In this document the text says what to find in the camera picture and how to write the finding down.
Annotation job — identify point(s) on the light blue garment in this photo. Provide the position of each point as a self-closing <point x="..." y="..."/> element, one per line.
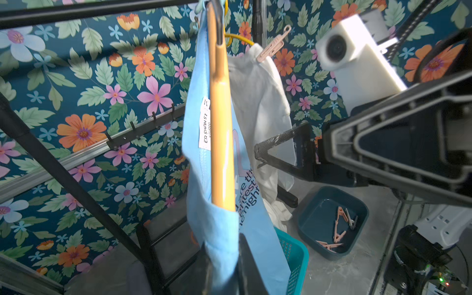
<point x="210" y="224"/>

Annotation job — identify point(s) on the black clothes rack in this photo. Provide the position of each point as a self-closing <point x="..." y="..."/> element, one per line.
<point x="74" y="84"/>

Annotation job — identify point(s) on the white t-shirt black print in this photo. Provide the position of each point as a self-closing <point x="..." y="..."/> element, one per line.
<point x="262" y="112"/>

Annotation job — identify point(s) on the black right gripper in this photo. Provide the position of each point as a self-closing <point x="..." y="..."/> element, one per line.
<point x="419" y="141"/>

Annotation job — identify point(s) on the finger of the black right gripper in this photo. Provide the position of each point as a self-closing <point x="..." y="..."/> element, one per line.
<point x="290" y="151"/>

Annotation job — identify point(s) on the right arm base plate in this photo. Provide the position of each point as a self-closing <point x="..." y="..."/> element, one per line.
<point x="413" y="262"/>

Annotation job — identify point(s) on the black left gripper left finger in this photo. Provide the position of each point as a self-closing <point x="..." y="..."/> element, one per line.
<point x="197" y="279"/>

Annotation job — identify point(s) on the tan orange plastic hanger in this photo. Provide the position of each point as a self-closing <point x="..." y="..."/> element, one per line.
<point x="223" y="193"/>

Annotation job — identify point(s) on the pink clothespin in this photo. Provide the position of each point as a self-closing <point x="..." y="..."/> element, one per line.
<point x="276" y="44"/>

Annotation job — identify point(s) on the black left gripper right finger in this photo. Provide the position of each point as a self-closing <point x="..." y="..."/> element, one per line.
<point x="249" y="279"/>

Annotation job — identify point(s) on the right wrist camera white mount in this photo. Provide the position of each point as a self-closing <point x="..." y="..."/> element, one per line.
<point x="354" y="51"/>

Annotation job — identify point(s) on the dark teal clothespin tray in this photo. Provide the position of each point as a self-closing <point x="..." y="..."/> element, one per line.
<point x="332" y="222"/>

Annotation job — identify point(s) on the black wall hook rail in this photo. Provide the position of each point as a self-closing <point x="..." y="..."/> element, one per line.
<point x="135" y="132"/>

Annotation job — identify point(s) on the yellow plastic hanger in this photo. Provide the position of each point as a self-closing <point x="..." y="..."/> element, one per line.
<point x="238" y="20"/>

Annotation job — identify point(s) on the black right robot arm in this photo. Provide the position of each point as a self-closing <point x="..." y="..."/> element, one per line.
<point x="434" y="41"/>

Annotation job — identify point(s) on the teal laundry basket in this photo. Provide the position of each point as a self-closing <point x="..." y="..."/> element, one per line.
<point x="297" y="256"/>

